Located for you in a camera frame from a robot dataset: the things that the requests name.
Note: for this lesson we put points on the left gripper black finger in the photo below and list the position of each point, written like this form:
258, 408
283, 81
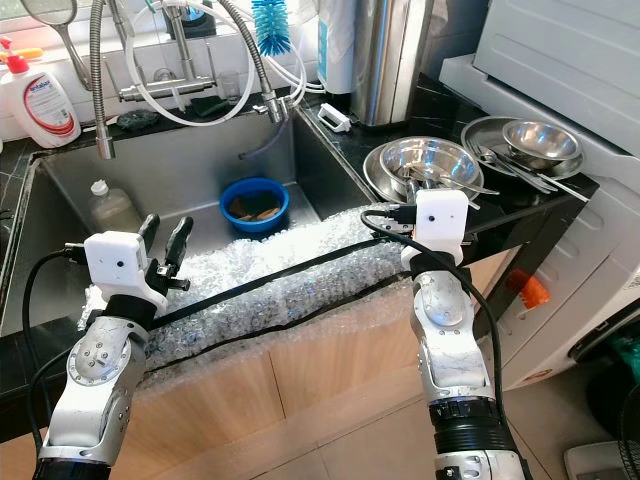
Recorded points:
180, 240
148, 228

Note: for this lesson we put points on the round steel plate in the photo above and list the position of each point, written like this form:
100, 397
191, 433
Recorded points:
375, 180
480, 135

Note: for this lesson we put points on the large steel bowl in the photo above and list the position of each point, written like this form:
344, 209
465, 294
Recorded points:
435, 155

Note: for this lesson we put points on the clear plastic bottle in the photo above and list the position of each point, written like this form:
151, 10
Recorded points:
115, 210

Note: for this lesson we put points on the blue plastic bowl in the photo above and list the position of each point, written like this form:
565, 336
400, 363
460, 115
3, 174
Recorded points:
230, 205

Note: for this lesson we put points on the stainless steel sink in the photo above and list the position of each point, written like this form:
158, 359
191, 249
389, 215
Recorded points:
190, 160

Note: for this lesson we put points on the clear bubble wrap strip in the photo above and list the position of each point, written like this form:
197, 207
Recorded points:
260, 265

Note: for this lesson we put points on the dark scouring pad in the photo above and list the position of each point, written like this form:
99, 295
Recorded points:
138, 120

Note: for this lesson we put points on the wooden sink cabinet door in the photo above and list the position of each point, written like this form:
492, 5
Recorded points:
340, 360
210, 400

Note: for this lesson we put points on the dark green sponge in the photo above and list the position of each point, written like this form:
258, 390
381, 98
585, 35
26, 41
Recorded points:
212, 104

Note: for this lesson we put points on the steel mixer tap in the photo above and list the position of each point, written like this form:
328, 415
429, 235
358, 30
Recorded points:
170, 90

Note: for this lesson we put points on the white red-pump soap bottle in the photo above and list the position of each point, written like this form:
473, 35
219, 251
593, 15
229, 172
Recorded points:
50, 105

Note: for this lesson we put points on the small drinking glass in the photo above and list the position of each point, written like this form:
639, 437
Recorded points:
230, 85

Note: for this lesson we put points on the steel flexible faucet spout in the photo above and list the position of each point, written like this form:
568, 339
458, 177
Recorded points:
260, 75

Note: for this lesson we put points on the small white clip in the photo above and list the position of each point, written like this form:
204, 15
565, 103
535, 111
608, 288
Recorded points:
335, 117

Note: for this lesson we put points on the blue bottle brush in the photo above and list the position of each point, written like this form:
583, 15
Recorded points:
270, 22

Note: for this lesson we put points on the steel mesh strainer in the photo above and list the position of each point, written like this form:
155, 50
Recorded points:
50, 8

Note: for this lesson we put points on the white blue-label water filter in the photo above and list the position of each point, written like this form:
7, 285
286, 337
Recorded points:
335, 45

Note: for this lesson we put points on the tall steel canister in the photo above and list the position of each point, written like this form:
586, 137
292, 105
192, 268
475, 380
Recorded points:
390, 60

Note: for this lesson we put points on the steel fork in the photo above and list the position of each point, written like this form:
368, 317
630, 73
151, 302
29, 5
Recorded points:
515, 169

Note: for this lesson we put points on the small orange plastic object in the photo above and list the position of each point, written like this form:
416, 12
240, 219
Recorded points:
528, 290

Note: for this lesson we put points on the small steel bowl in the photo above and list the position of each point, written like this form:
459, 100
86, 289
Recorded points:
545, 140

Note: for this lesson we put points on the white front-load washing machine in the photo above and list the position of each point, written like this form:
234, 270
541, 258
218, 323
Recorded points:
580, 290

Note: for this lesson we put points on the white tumble dryer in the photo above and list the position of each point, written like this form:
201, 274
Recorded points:
560, 60

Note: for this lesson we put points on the green plastic bag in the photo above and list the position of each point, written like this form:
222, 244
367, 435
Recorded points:
628, 355

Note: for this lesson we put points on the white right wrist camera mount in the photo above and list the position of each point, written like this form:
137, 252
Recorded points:
438, 220

